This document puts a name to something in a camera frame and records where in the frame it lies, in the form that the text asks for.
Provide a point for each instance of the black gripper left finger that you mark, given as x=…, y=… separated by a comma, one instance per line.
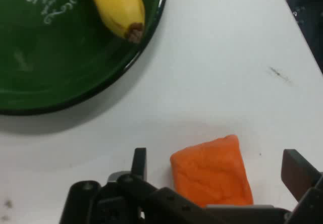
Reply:
x=131, y=198

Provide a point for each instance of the yellow banana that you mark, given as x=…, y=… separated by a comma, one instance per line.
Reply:
x=118, y=7

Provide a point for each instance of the dark equipment beside table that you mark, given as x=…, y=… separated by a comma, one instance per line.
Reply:
x=308, y=14

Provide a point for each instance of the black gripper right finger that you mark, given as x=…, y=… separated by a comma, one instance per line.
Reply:
x=300, y=176

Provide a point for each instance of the green round plate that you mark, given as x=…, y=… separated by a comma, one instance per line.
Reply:
x=63, y=65

